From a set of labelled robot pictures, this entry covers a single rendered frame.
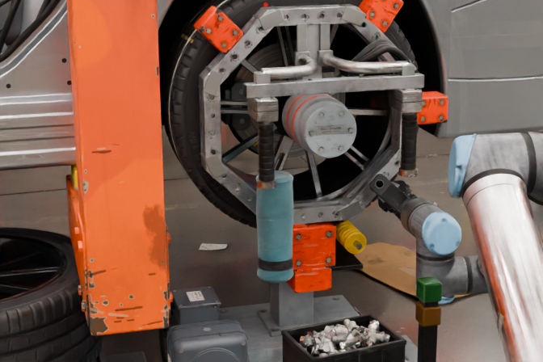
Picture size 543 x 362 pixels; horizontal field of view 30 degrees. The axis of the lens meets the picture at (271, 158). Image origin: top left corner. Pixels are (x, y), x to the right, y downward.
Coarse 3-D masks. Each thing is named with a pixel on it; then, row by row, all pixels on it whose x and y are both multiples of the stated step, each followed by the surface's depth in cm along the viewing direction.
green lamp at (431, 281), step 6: (432, 276) 198; (420, 282) 196; (426, 282) 195; (432, 282) 195; (438, 282) 195; (420, 288) 196; (426, 288) 195; (432, 288) 195; (438, 288) 195; (420, 294) 196; (426, 294) 195; (432, 294) 195; (438, 294) 196; (426, 300) 195; (432, 300) 196; (438, 300) 196
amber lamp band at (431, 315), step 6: (420, 306) 197; (438, 306) 197; (420, 312) 197; (426, 312) 196; (432, 312) 196; (438, 312) 197; (420, 318) 197; (426, 318) 196; (432, 318) 197; (438, 318) 197; (420, 324) 197; (426, 324) 197; (432, 324) 197; (438, 324) 197
